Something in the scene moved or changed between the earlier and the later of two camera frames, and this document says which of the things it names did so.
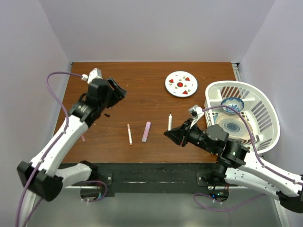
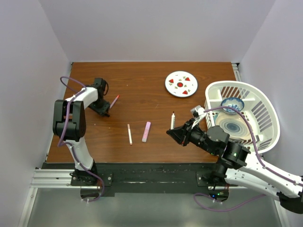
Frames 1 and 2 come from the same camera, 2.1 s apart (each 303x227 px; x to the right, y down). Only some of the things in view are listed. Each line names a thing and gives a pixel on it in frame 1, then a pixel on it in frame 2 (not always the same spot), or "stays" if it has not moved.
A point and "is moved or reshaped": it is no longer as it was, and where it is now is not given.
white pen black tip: x=170 y=121 is moved or reshaped
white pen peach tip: x=129 y=135 stays
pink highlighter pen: x=146 y=132 stays
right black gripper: x=177 y=134 stays
